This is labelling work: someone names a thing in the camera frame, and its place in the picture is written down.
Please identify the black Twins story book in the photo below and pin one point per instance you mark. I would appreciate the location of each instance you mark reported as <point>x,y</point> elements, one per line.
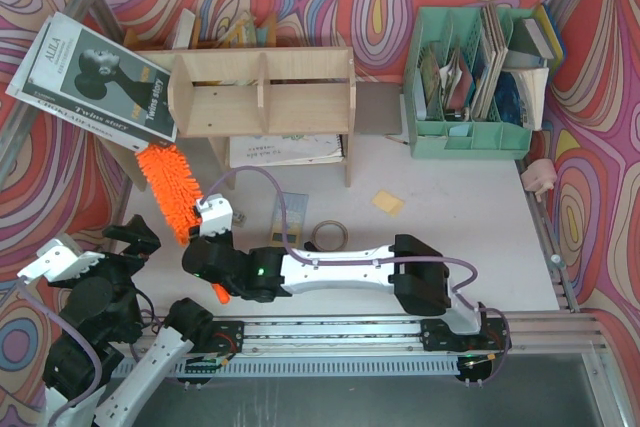
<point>85,73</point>

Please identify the pencil by organizer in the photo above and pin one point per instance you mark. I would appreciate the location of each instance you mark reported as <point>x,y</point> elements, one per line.
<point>397,140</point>

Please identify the brown board behind shelf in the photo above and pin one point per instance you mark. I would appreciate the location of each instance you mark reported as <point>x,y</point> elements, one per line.
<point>378,108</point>

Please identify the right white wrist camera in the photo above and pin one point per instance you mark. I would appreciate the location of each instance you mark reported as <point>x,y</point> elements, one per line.
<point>215,216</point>

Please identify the pink wall hook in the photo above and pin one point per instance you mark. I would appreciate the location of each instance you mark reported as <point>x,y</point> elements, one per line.
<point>539,177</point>

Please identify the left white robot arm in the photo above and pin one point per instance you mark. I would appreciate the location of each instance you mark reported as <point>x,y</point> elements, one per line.
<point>76,372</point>

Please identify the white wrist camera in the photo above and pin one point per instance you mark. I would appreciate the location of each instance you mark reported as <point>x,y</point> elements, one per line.
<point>60,259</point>
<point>215,216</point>

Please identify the white notebook under shelf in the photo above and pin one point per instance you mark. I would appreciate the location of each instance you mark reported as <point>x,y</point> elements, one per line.
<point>264,151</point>

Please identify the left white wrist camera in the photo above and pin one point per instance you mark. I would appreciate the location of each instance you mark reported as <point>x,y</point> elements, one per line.
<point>60,259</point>

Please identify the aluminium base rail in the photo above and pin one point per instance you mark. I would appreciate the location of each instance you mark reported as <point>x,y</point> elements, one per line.
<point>361,346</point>

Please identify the green desk organizer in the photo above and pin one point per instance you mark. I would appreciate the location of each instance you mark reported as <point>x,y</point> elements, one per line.
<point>450,85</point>

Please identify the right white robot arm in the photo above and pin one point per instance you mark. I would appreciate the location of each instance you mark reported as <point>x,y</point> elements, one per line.
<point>424,282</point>

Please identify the wooden bookshelf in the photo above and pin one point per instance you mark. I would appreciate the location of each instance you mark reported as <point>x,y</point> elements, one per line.
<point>219,94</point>

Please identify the grey black stapler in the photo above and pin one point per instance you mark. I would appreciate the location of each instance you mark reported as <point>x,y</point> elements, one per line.
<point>238,219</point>

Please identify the orange microfiber duster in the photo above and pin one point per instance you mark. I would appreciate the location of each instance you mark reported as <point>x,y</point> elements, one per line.
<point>175,189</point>

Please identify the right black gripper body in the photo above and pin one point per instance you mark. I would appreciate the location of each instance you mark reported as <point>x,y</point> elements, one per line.
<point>201,251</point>

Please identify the yellow sticky note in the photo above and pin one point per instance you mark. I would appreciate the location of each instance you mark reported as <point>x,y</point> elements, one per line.
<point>388,203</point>

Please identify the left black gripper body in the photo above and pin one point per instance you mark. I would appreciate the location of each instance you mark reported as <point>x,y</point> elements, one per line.
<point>111,257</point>

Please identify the grey hardcover book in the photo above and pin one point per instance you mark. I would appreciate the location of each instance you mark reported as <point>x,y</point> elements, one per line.
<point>528,46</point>

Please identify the white book under Twins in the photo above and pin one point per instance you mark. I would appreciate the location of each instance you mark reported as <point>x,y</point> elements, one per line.
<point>102,130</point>

